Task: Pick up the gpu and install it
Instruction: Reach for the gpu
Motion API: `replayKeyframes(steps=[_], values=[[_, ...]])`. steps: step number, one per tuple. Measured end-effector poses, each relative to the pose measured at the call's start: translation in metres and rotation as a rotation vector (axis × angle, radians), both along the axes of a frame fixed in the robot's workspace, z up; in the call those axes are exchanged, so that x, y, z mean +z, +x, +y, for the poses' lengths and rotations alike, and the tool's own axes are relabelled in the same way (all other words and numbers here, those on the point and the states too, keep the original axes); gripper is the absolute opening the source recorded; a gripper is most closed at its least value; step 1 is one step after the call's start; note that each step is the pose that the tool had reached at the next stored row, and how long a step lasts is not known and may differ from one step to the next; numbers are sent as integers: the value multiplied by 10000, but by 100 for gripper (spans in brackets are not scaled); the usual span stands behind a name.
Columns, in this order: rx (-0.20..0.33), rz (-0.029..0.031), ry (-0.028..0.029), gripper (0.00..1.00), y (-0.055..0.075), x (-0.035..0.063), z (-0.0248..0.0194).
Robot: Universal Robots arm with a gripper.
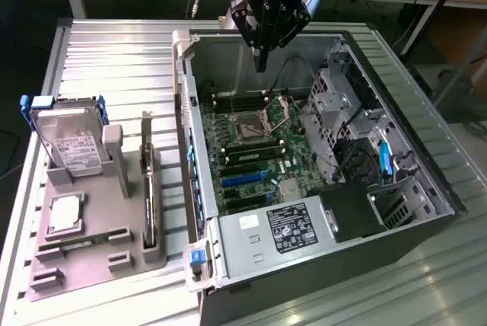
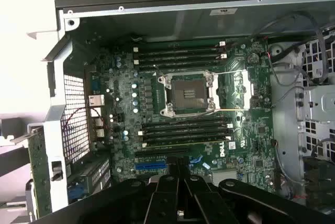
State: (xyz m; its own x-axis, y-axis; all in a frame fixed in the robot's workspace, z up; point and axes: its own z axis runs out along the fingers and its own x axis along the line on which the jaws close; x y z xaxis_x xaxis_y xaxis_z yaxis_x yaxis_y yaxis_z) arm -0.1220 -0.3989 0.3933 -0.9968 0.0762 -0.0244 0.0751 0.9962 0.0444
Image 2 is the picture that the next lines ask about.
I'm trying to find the black PC case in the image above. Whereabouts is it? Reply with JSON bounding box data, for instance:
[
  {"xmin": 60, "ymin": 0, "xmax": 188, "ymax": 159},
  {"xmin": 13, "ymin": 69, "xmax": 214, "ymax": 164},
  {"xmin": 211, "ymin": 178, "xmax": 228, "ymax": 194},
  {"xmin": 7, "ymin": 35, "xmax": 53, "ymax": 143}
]
[{"xmin": 26, "ymin": 0, "xmax": 335, "ymax": 224}]

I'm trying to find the black RAM slot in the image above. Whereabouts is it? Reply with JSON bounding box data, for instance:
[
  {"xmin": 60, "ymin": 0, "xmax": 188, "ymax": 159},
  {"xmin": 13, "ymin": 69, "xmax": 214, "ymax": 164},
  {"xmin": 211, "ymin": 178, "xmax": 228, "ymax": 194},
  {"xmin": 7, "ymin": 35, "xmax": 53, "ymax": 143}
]
[
  {"xmin": 138, "ymin": 53, "xmax": 227, "ymax": 60},
  {"xmin": 142, "ymin": 120, "xmax": 233, "ymax": 129},
  {"xmin": 142, "ymin": 133, "xmax": 232, "ymax": 141},
  {"xmin": 141, "ymin": 140, "xmax": 228, "ymax": 148},
  {"xmin": 137, "ymin": 127, "xmax": 228, "ymax": 135},
  {"xmin": 141, "ymin": 41, "xmax": 226, "ymax": 48},
  {"xmin": 132, "ymin": 60, "xmax": 223, "ymax": 67},
  {"xmin": 132, "ymin": 47, "xmax": 223, "ymax": 54}
]

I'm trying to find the CPU socket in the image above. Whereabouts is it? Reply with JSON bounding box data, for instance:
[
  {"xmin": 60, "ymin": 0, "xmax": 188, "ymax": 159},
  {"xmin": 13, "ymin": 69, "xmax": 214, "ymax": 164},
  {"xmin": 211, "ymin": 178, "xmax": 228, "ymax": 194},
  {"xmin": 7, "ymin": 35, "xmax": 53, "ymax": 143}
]
[{"xmin": 157, "ymin": 73, "xmax": 218, "ymax": 117}]

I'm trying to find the thick grey wire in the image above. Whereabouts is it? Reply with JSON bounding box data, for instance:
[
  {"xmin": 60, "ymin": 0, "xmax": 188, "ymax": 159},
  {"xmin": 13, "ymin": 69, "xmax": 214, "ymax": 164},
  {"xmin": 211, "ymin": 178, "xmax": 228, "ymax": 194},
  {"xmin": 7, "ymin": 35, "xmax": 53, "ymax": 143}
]
[{"xmin": 251, "ymin": 12, "xmax": 330, "ymax": 83}]

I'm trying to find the silver chipset heatsink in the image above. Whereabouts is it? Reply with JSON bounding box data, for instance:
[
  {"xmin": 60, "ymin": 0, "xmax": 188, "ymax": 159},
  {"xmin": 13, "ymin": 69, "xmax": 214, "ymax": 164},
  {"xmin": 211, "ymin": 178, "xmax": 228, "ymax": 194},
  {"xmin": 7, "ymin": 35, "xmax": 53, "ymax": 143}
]
[{"xmin": 211, "ymin": 170, "xmax": 238, "ymax": 185}]

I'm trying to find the red black twisted wire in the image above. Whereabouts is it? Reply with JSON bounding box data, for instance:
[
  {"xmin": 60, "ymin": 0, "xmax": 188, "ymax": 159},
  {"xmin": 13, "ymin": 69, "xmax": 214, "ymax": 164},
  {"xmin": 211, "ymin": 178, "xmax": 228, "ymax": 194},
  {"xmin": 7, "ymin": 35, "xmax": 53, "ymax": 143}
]
[{"xmin": 62, "ymin": 107, "xmax": 102, "ymax": 137}]

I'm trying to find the green motherboard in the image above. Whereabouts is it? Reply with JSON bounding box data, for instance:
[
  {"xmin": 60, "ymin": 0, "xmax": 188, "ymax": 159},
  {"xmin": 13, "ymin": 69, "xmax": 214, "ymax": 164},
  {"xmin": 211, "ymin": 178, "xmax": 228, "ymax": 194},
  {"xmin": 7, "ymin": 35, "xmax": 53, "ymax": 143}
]
[{"xmin": 83, "ymin": 38, "xmax": 278, "ymax": 193}]

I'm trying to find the long black expansion slot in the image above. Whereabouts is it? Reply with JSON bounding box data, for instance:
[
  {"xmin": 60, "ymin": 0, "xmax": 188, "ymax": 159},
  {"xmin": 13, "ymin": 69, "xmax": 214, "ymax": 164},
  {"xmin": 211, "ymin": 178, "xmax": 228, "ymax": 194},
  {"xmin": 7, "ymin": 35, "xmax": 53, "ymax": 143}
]
[{"xmin": 135, "ymin": 147, "xmax": 189, "ymax": 157}]

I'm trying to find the metal rear port block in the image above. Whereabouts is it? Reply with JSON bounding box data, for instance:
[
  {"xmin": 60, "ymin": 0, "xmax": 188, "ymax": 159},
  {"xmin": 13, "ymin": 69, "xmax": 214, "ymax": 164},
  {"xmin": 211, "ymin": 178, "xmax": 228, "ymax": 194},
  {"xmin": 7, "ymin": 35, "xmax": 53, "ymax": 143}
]
[{"xmin": 88, "ymin": 94, "xmax": 106, "ymax": 141}]

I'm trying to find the black plastic shroud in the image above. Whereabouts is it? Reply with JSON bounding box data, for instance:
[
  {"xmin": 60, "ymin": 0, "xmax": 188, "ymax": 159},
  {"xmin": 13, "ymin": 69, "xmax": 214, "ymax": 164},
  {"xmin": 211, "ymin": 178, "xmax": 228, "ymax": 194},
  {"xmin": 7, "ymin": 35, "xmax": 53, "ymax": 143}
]
[{"xmin": 303, "ymin": 155, "xmax": 335, "ymax": 209}]

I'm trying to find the blue expansion slot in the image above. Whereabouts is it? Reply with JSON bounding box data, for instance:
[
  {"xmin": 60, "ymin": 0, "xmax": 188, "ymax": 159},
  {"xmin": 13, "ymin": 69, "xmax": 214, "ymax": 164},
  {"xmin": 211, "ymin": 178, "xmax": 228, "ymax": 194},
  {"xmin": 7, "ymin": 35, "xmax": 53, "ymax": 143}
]
[{"xmin": 135, "ymin": 163, "xmax": 168, "ymax": 172}]

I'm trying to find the thin metal locking lever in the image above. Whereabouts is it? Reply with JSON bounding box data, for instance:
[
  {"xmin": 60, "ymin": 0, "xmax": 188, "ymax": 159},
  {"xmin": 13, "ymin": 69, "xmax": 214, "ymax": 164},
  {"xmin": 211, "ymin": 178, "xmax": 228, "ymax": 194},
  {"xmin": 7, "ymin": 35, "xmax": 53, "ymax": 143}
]
[{"xmin": 170, "ymin": 107, "xmax": 251, "ymax": 117}]

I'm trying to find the metal socket cover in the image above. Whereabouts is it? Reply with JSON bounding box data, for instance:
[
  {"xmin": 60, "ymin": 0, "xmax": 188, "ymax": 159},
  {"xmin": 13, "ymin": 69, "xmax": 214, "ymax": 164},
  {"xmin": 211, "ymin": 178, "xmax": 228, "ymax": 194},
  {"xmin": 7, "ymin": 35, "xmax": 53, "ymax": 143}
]
[{"xmin": 213, "ymin": 69, "xmax": 253, "ymax": 111}]

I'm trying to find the metal disk bay cage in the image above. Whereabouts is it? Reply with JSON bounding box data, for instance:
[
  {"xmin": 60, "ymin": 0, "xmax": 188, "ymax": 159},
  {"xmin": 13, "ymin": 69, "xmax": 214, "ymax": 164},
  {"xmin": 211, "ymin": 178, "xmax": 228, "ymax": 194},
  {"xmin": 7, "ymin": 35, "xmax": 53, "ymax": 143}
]
[{"xmin": 295, "ymin": 32, "xmax": 335, "ymax": 162}]

